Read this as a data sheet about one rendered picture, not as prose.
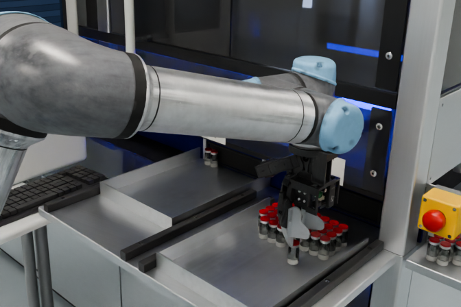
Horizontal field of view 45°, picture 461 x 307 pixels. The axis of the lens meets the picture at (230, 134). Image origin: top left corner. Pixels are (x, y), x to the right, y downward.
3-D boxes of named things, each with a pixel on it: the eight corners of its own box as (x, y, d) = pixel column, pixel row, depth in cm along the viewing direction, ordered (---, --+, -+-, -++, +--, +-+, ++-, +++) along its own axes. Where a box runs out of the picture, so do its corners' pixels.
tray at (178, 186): (199, 158, 159) (199, 146, 157) (269, 186, 142) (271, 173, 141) (100, 194, 135) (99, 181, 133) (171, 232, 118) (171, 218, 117)
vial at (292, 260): (291, 258, 110) (293, 239, 108) (300, 262, 108) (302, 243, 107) (285, 262, 108) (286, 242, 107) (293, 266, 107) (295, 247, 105)
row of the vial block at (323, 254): (262, 226, 122) (263, 207, 120) (331, 258, 110) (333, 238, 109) (255, 229, 120) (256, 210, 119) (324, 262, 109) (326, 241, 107)
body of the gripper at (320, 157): (314, 220, 97) (320, 156, 93) (276, 204, 102) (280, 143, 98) (338, 205, 102) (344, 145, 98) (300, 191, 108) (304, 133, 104)
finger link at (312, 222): (317, 251, 104) (320, 210, 101) (292, 240, 108) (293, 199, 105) (327, 244, 107) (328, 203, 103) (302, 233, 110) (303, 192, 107)
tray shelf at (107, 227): (187, 160, 162) (187, 153, 162) (411, 248, 119) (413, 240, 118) (38, 214, 129) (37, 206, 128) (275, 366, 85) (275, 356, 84)
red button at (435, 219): (427, 222, 106) (430, 203, 105) (447, 229, 104) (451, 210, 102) (418, 229, 103) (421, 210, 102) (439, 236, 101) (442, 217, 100)
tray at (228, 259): (268, 210, 129) (269, 197, 128) (366, 253, 113) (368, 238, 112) (156, 268, 106) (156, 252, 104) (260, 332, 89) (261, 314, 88)
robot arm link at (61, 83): (24, 29, 47) (379, 94, 77) (-7, 13, 56) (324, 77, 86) (3, 156, 50) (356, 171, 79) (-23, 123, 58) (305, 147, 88)
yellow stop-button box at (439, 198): (431, 215, 112) (437, 183, 110) (467, 228, 108) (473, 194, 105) (415, 228, 107) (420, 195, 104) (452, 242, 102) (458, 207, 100)
